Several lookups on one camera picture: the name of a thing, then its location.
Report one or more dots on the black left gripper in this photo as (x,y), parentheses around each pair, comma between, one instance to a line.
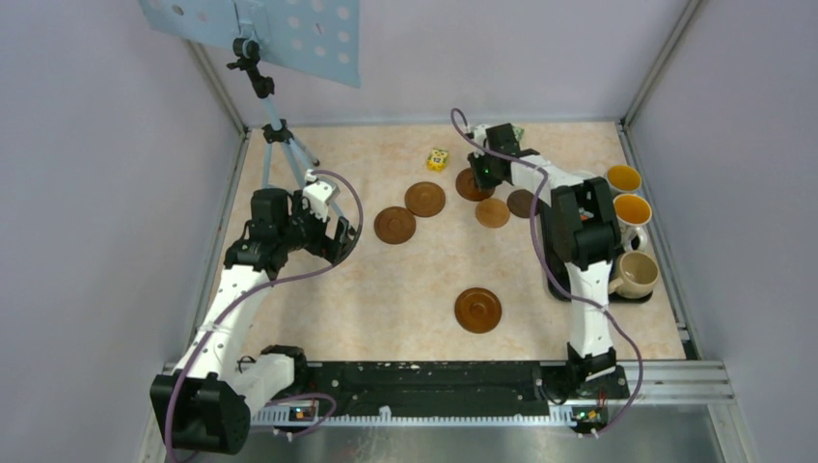
(323,246)

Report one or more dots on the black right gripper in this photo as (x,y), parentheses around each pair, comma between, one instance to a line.
(475,163)

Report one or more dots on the brown ridged coaster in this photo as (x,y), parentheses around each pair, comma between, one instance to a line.
(395,225)
(478,310)
(425,199)
(467,188)

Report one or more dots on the light wood coaster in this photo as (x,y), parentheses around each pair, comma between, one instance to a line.
(492,213)

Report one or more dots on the dark walnut wood coaster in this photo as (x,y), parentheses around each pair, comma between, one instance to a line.
(519,203)

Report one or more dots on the blue mug yellow inside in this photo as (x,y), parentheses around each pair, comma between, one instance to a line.
(623,179)

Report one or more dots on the brown ridged coaster front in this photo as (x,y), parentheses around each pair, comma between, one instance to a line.
(478,310)

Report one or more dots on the patterned white mug yellow inside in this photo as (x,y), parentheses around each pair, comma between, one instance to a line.
(633,214)

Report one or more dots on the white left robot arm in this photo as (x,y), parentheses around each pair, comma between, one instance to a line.
(208,401)

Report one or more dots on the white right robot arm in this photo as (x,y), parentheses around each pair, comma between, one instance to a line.
(581,233)

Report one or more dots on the green owl toy block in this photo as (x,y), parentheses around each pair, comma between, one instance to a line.
(518,133)

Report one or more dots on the yellow owl toy block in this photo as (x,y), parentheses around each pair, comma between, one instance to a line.
(437,160)

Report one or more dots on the black serving tray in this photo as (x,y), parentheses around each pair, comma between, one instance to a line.
(639,297)

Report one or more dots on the beige ceramic mug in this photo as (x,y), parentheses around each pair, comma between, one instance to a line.
(635,274)

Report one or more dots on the light blue tripod stand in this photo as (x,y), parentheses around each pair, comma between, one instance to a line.
(276,132)

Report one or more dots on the light blue perforated board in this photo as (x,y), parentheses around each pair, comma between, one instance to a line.
(320,38)

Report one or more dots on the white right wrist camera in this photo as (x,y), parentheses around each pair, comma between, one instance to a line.
(476,135)

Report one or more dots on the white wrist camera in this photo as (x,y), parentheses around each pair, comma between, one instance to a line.
(319,191)
(476,135)

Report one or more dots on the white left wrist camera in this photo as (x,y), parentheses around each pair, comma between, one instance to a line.
(319,191)

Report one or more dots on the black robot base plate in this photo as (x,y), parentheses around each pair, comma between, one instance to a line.
(451,389)

